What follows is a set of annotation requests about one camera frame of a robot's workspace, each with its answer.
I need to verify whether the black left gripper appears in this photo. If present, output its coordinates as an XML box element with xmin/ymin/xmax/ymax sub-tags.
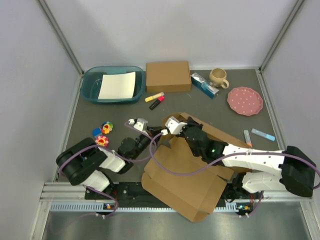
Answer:
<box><xmin>131</xmin><ymin>126</ymin><xmax>166</xmax><ymax>160</ymax></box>

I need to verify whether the brown cardboard box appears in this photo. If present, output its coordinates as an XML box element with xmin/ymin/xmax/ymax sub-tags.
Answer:
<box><xmin>146</xmin><ymin>60</ymin><xmax>192</xmax><ymax>93</ymax></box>
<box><xmin>141</xmin><ymin>111</ymin><xmax>251</xmax><ymax>223</ymax></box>

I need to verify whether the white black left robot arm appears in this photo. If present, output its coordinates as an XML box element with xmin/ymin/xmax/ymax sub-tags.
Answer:
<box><xmin>55</xmin><ymin>126</ymin><xmax>164</xmax><ymax>199</ymax></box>

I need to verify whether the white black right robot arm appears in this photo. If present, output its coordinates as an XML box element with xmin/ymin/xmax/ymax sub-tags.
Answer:
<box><xmin>179</xmin><ymin>117</ymin><xmax>318</xmax><ymax>198</ymax></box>

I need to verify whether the closed brown cardboard box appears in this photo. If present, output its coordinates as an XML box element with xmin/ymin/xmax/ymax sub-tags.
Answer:
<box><xmin>146</xmin><ymin>60</ymin><xmax>192</xmax><ymax>93</ymax></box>

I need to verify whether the pink plush flower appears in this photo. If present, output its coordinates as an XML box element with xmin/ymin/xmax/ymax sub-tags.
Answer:
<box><xmin>95</xmin><ymin>135</ymin><xmax>109</xmax><ymax>147</ymax></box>

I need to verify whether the green yellow plush flower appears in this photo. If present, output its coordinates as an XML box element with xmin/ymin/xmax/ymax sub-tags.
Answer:
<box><xmin>100</xmin><ymin>121</ymin><xmax>114</xmax><ymax>135</ymax></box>

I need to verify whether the orange grey marker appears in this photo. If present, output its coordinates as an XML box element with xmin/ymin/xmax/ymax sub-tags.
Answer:
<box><xmin>243</xmin><ymin>130</ymin><xmax>253</xmax><ymax>148</ymax></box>

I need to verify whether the yellow highlighter pen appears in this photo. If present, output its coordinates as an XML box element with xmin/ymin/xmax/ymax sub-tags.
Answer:
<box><xmin>144</xmin><ymin>92</ymin><xmax>165</xmax><ymax>103</ymax></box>

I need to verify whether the black pink highlighter pen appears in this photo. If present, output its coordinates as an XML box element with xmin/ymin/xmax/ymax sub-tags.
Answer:
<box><xmin>149</xmin><ymin>96</ymin><xmax>165</xmax><ymax>110</ymax></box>

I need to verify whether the pink dotted plate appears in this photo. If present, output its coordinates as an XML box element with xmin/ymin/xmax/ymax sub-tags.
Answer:
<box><xmin>227</xmin><ymin>86</ymin><xmax>264</xmax><ymax>117</ymax></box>

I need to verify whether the light blue marker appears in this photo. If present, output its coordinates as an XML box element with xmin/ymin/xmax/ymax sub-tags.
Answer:
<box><xmin>251</xmin><ymin>128</ymin><xmax>276</xmax><ymax>142</ymax></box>

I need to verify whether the white paper sheet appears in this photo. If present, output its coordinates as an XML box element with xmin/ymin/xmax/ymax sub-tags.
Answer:
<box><xmin>97</xmin><ymin>72</ymin><xmax>136</xmax><ymax>100</ymax></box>

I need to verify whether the blue toothbrush package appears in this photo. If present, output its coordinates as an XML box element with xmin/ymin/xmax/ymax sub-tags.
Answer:
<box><xmin>190</xmin><ymin>72</ymin><xmax>219</xmax><ymax>99</ymax></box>

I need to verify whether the beige ceramic mug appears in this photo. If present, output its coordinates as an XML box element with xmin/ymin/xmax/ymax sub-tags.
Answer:
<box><xmin>209</xmin><ymin>68</ymin><xmax>230</xmax><ymax>89</ymax></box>

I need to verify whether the teal plastic bin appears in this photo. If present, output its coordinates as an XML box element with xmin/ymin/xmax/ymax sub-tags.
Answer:
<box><xmin>80</xmin><ymin>65</ymin><xmax>146</xmax><ymax>104</ymax></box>

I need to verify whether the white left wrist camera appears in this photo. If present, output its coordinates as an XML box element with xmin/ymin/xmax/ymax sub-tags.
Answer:
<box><xmin>128</xmin><ymin>118</ymin><xmax>148</xmax><ymax>132</ymax></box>

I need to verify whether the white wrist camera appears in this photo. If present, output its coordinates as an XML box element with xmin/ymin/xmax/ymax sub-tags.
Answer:
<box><xmin>161</xmin><ymin>116</ymin><xmax>188</xmax><ymax>136</ymax></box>
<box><xmin>128</xmin><ymin>118</ymin><xmax>148</xmax><ymax>132</ymax></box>

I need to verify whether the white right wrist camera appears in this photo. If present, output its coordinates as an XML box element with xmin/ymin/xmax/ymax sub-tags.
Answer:
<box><xmin>161</xmin><ymin>116</ymin><xmax>188</xmax><ymax>136</ymax></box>

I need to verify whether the grey slotted cable duct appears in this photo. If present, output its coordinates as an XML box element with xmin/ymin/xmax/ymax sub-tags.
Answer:
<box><xmin>50</xmin><ymin>202</ymin><xmax>250</xmax><ymax>213</ymax></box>

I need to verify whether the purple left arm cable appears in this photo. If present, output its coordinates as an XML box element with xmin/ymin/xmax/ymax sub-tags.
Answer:
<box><xmin>57</xmin><ymin>121</ymin><xmax>161</xmax><ymax>221</ymax></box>

